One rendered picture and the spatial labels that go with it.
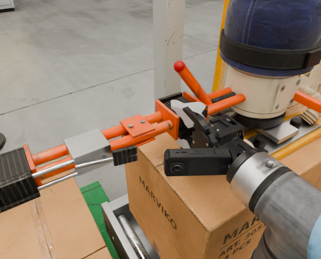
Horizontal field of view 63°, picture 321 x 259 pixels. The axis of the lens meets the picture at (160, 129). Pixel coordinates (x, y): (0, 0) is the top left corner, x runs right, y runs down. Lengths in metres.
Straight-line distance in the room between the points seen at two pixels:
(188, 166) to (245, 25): 0.31
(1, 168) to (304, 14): 0.59
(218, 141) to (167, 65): 1.28
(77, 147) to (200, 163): 0.22
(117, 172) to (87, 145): 1.66
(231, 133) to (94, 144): 0.25
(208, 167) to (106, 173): 1.74
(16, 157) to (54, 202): 0.86
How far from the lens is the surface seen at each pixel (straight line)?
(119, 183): 2.07
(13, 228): 1.32
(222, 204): 0.58
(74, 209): 1.28
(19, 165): 0.48
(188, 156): 0.44
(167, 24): 1.64
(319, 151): 0.79
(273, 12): 0.58
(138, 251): 1.12
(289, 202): 0.40
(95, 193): 2.04
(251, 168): 0.42
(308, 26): 0.60
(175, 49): 1.72
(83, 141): 0.50
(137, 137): 0.51
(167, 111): 0.54
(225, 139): 0.49
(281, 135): 0.72
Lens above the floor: 1.53
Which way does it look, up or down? 37 degrees down
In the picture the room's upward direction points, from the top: straight up
